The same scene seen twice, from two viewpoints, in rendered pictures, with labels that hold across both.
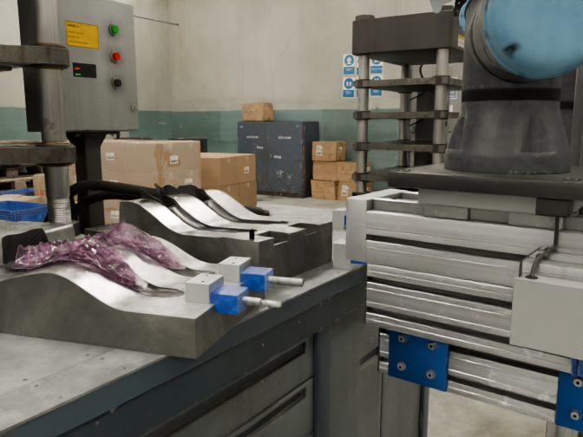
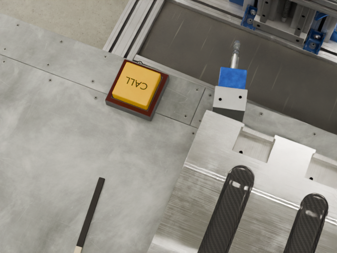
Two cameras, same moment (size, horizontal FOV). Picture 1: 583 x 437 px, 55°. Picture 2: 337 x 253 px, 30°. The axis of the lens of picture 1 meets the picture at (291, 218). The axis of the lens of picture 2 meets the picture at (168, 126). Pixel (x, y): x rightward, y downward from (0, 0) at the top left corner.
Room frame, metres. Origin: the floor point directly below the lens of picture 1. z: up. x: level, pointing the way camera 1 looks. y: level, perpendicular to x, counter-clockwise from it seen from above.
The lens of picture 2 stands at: (1.28, 0.24, 1.75)
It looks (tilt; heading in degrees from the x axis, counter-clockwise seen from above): 70 degrees down; 262
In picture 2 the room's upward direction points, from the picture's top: 4 degrees counter-clockwise
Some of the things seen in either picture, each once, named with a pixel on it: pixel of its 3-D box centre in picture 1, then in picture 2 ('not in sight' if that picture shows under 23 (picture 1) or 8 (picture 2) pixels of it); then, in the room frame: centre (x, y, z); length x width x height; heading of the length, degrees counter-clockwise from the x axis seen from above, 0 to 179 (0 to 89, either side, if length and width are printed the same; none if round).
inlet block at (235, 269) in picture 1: (263, 279); not in sight; (0.84, 0.04, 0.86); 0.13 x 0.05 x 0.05; 73
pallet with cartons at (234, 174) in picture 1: (193, 187); not in sight; (6.30, 1.11, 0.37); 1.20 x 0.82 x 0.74; 65
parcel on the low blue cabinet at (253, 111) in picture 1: (258, 112); not in sight; (8.70, 0.52, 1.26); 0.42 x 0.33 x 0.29; 57
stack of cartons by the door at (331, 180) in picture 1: (341, 170); not in sight; (8.01, -0.72, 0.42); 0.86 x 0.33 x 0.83; 57
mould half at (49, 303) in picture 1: (90, 276); not in sight; (0.86, 0.32, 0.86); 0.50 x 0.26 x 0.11; 73
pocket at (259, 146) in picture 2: (302, 234); (253, 146); (1.12, -0.02, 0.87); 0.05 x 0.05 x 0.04; 56
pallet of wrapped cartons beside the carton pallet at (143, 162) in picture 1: (134, 188); not in sight; (5.38, 1.53, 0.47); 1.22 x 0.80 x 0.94; 61
